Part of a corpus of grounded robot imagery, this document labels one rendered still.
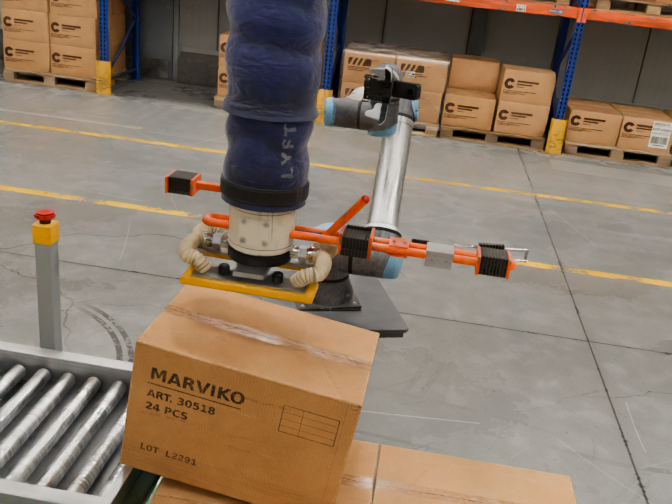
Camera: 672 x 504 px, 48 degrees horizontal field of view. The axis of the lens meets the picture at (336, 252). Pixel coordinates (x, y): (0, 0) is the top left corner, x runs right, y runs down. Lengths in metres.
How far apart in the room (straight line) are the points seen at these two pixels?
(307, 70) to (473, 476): 1.33
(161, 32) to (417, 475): 9.04
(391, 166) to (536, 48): 7.60
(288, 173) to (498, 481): 1.17
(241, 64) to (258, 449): 0.98
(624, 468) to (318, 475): 1.90
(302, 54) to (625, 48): 8.87
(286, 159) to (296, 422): 0.67
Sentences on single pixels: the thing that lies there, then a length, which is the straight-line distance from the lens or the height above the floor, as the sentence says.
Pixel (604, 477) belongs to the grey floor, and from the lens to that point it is 3.57.
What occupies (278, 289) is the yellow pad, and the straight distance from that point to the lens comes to 1.89.
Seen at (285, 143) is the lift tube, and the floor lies 1.54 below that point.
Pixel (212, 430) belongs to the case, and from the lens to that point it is 2.07.
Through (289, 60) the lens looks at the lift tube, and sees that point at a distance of 1.76.
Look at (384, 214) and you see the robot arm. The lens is 2.74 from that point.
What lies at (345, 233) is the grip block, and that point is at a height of 1.31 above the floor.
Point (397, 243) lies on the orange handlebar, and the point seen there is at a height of 1.31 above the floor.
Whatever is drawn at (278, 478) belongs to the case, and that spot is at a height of 0.67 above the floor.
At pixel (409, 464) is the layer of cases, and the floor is 0.54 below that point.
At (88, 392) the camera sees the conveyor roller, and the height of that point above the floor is 0.54.
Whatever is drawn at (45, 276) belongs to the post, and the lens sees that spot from 2.85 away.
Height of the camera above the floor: 2.00
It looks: 22 degrees down
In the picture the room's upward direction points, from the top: 6 degrees clockwise
